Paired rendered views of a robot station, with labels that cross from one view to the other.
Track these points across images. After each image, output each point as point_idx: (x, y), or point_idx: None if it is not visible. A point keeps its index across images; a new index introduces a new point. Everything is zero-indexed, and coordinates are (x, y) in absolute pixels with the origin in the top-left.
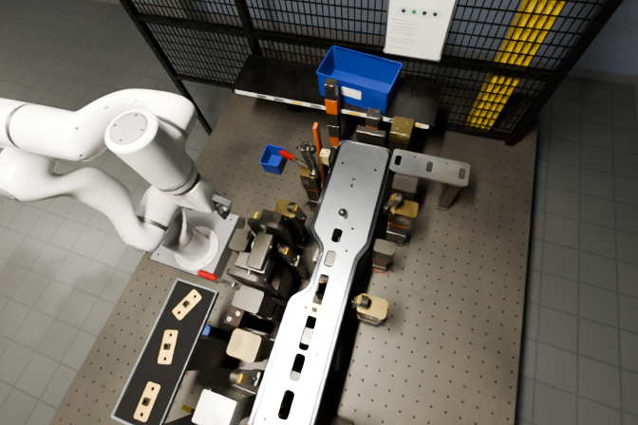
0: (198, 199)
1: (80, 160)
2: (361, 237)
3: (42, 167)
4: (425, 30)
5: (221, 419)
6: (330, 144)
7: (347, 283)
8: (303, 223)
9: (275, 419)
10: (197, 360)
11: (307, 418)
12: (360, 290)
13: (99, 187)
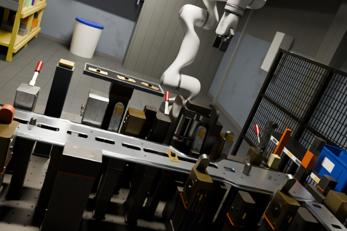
0: (229, 19)
1: None
2: (240, 181)
3: (196, 15)
4: None
5: (96, 96)
6: None
7: None
8: (221, 155)
9: (93, 135)
10: (113, 106)
11: (101, 148)
12: None
13: (193, 42)
